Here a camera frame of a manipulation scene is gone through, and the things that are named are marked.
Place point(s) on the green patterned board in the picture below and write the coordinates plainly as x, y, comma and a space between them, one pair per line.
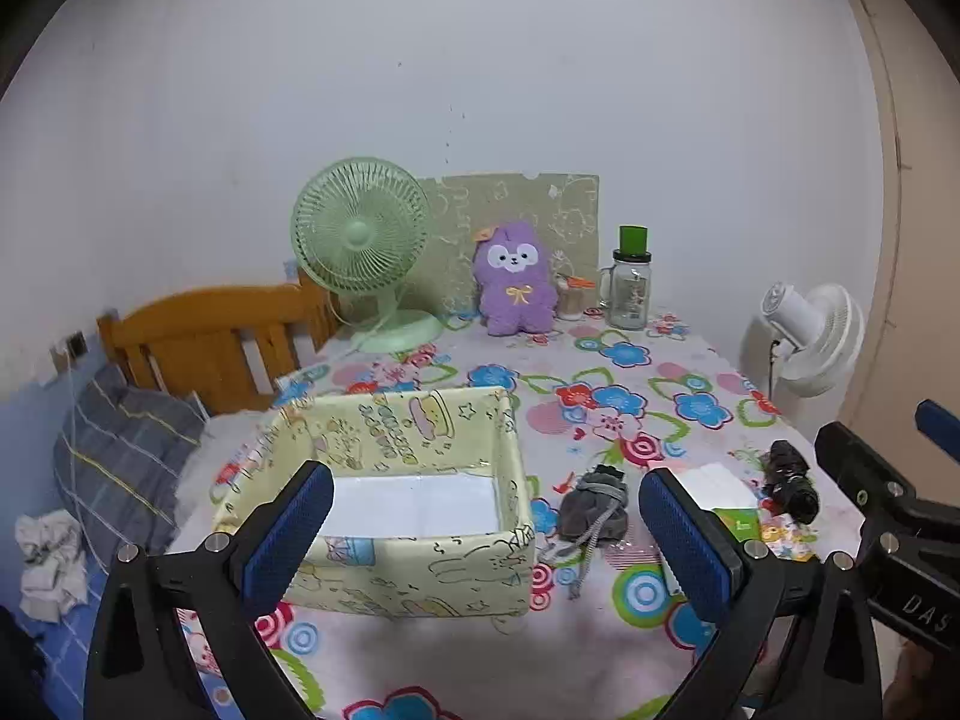
525, 202

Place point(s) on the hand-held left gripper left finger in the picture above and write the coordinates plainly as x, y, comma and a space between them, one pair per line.
296, 532

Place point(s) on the small swab jar orange lid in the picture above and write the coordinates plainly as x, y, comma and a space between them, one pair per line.
576, 296

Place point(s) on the glass jar mug green lid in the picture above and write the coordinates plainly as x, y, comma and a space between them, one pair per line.
628, 292

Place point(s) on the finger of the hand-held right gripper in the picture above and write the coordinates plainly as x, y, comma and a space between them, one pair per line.
855, 465
941, 427

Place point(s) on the purple plush toy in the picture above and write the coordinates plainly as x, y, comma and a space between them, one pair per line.
517, 285

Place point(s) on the yellow cartoon fabric storage box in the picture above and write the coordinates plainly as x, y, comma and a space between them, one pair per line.
420, 562

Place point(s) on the crumpled white cloth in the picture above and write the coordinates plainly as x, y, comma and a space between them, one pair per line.
49, 562

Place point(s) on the blue checked bedsheet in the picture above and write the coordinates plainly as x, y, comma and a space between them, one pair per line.
67, 660

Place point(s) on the black plastic bag roll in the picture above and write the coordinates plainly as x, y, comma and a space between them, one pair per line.
787, 480

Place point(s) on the white tissue pack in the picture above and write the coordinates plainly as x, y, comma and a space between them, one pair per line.
716, 484

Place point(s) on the wooden headboard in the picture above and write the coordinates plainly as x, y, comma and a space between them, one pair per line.
202, 330

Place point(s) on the white blanket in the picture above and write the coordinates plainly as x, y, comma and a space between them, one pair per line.
217, 450

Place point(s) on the floral tablecloth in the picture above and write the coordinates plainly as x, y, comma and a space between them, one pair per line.
600, 405

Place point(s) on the colourful cartoon packet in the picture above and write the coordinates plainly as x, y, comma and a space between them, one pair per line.
787, 540

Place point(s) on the green desk fan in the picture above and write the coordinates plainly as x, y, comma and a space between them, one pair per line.
356, 236

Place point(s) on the beige door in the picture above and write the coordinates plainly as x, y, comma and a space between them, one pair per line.
922, 240

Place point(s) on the grey plaid pillow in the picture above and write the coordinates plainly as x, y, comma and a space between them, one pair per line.
120, 457

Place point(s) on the white fan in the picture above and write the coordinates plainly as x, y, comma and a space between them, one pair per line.
814, 337

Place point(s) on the green and white packet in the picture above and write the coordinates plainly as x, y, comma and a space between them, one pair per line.
739, 523

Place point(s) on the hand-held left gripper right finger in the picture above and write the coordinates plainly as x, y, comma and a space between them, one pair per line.
686, 544

